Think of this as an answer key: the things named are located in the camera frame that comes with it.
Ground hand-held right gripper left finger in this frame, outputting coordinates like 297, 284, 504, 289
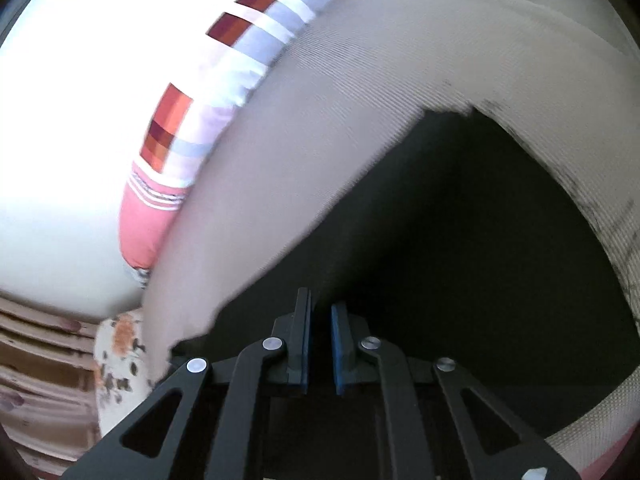
60, 287, 314, 480

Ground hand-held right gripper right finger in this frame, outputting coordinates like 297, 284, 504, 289
330, 302, 584, 480

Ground black pants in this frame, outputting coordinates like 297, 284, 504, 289
169, 107, 637, 442

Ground white floral pillow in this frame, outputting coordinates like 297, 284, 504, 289
94, 309, 157, 442

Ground pink checked long pillow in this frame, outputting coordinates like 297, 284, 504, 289
119, 0, 367, 291

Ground beige ribbed bed sheet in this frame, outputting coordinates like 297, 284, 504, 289
142, 0, 640, 467

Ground brown striped cloth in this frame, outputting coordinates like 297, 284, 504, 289
0, 294, 102, 476

